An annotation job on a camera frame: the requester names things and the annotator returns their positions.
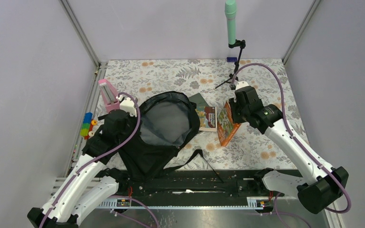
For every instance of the yellow illustrated paperback book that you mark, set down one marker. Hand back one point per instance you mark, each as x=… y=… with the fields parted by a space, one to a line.
x=208 y=118

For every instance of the black student backpack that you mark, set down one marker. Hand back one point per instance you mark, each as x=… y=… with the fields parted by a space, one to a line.
x=168 y=123

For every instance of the blue block at wall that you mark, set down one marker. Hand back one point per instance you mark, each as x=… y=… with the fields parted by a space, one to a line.
x=231 y=59

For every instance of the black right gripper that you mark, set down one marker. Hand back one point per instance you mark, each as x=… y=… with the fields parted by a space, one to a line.
x=233 y=105

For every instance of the colourful toy blocks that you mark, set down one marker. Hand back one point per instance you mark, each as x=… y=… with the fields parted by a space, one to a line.
x=87 y=126

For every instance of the orange treehouse book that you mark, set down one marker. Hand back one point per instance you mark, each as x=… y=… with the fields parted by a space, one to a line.
x=226 y=128

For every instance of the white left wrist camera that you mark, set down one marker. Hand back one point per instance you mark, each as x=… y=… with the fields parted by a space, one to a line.
x=127 y=104

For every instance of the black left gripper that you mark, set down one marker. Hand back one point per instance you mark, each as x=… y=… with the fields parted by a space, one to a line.
x=135 y=119

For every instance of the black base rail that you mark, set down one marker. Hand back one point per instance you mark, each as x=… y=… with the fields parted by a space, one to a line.
x=189 y=189

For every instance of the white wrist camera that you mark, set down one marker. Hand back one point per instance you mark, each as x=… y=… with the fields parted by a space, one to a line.
x=127 y=104
x=238 y=85

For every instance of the green microphone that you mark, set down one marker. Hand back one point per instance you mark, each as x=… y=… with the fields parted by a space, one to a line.
x=230 y=13

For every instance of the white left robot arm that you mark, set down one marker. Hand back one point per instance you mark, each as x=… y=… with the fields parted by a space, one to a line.
x=91 y=181

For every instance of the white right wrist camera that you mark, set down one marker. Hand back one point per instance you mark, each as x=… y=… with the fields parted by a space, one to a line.
x=238 y=85

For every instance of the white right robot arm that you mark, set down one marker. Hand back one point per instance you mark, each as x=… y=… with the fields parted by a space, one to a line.
x=320 y=183

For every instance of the dark green hardcover book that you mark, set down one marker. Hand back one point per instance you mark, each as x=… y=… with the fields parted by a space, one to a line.
x=198 y=100

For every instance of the floral tablecloth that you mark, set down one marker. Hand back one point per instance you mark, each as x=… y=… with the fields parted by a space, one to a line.
x=248 y=149

